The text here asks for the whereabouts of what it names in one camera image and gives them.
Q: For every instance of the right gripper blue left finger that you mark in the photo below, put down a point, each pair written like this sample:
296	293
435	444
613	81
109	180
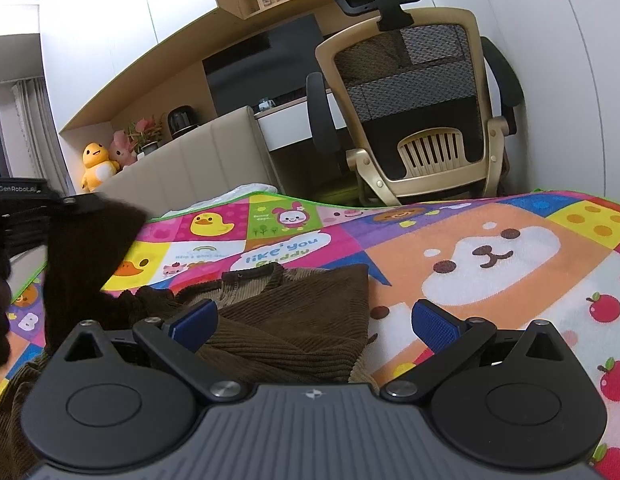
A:
194	326

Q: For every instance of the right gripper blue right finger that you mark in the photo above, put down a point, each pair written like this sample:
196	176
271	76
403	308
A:
436	327

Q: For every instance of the brown corduroy garment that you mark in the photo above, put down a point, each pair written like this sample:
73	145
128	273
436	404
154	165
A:
276	325

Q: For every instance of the yellow duck plush toy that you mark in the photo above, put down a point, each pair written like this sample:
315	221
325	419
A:
98	166

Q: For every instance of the pink plush toy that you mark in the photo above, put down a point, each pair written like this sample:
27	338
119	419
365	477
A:
122	149

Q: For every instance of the colourful cartoon play blanket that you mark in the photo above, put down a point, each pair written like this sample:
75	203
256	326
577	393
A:
530	391

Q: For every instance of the potted pink flower plant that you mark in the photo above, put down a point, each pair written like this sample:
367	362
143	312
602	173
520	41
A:
144	132

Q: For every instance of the black kettle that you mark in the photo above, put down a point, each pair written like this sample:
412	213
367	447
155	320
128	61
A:
181	120

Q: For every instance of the beige padded headboard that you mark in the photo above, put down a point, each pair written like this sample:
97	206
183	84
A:
202	164

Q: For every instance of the beige mesh office chair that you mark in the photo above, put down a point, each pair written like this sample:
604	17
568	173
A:
413	102

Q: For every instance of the wooden desk with white drawer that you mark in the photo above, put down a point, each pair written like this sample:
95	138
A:
301	169

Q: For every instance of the black monitor screen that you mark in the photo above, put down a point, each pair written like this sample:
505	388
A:
271	66

